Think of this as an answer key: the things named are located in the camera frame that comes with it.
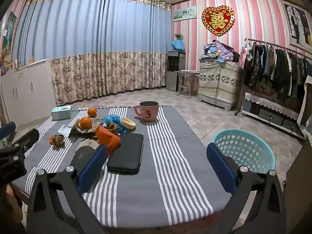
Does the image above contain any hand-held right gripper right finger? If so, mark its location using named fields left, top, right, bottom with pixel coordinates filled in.
left=207, top=143, right=286, bottom=234

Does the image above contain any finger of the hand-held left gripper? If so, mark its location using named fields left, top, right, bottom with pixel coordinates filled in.
left=0, top=122, right=16, bottom=140
left=8, top=128, right=40, bottom=153

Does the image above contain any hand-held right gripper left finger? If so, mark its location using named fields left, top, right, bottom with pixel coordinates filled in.
left=26, top=145, right=108, bottom=234

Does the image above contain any teal plastic basket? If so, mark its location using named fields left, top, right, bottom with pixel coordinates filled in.
left=211, top=129, right=276, bottom=175

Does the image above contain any white printed paper packet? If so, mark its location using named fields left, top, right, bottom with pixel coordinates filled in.
left=58, top=124, right=74, bottom=137

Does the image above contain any small black case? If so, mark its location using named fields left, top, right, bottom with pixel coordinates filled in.
left=70, top=146, right=98, bottom=173

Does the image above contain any crumpled white plastic bag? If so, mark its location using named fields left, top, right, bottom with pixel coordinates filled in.
left=77, top=138, right=100, bottom=152

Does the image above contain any large black zip case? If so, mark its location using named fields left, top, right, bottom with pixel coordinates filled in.
left=107, top=133, right=144, bottom=175

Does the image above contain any brown tray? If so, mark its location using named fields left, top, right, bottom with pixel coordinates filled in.
left=70, top=118, right=104, bottom=135

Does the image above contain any white low cabinet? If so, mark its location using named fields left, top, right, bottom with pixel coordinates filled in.
left=0, top=60, right=56, bottom=127

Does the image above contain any light blue tissue box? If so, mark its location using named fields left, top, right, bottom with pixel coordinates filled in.
left=51, top=105, right=72, bottom=121

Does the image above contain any partly peeled orange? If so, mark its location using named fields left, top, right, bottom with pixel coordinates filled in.
left=78, top=117, right=93, bottom=129

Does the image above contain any grey white striped tablecloth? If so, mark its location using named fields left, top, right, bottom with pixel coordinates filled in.
left=11, top=105, right=234, bottom=228

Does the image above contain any blue plastic bag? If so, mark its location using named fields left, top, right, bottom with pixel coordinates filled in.
left=102, top=114, right=128, bottom=134

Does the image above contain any small cream bowl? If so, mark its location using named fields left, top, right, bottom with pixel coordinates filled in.
left=119, top=117, right=136, bottom=130

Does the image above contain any pink mug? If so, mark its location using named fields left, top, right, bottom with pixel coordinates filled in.
left=134, top=101, right=159, bottom=122

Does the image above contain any low shelf with lace cloth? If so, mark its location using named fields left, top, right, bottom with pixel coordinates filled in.
left=241, top=91, right=306, bottom=139

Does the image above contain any cloth covered cabinet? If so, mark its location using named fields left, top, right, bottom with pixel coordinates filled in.
left=197, top=60, right=243, bottom=111

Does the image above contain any small folding table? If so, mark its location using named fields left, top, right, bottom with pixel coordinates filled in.
left=175, top=70, right=199, bottom=96

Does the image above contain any grey water dispenser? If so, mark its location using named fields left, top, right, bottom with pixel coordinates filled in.
left=166, top=51, right=186, bottom=92

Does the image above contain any blue and floral curtain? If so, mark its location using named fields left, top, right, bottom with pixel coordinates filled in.
left=11, top=0, right=172, bottom=106

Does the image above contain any pink hanging bag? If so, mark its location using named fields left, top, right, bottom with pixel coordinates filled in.
left=238, top=42, right=251, bottom=69

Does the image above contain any row of hanging clothes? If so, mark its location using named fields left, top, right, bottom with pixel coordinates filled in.
left=244, top=41, right=312, bottom=103

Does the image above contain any pile of clothes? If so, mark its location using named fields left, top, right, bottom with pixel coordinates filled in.
left=199, top=40, right=241, bottom=63

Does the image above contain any blue cloth bag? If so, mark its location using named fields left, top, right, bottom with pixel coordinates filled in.
left=171, top=39, right=185, bottom=52

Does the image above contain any metal clothes rack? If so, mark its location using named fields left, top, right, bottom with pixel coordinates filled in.
left=234, top=38, right=312, bottom=117

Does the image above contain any red heart wall decoration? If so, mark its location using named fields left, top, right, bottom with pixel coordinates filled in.
left=201, top=5, right=235, bottom=36

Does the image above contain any long wall picture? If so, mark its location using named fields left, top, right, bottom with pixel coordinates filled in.
left=173, top=5, right=197, bottom=22

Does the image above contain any black and white wall poster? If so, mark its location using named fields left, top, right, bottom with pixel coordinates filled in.
left=284, top=2, right=312, bottom=47

